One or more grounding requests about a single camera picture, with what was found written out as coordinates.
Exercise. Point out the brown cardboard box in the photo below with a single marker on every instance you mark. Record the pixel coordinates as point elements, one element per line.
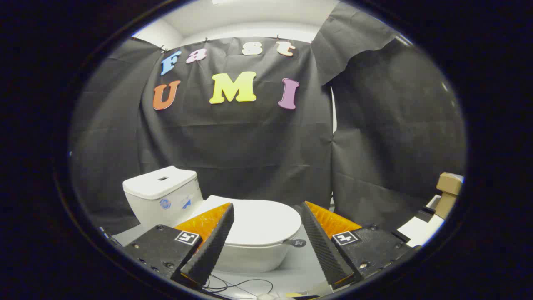
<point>449,183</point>

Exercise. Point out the yellow tape strip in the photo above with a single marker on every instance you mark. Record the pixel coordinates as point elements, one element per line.
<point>302,295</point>

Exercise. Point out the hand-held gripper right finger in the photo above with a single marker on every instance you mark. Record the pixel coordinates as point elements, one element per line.
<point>322,246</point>

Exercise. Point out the white flat panel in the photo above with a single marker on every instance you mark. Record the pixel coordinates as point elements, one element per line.
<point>420,231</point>

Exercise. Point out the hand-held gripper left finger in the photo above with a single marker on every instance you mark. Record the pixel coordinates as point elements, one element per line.
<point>210,250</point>

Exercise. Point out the white toilet lid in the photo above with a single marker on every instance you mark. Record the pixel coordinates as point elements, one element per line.
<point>262,221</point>

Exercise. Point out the black backdrop cloth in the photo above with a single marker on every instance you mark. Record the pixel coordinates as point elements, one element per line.
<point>250,141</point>

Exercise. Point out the white ceramic toilet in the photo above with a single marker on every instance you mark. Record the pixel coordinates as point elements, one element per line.
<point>152,204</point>

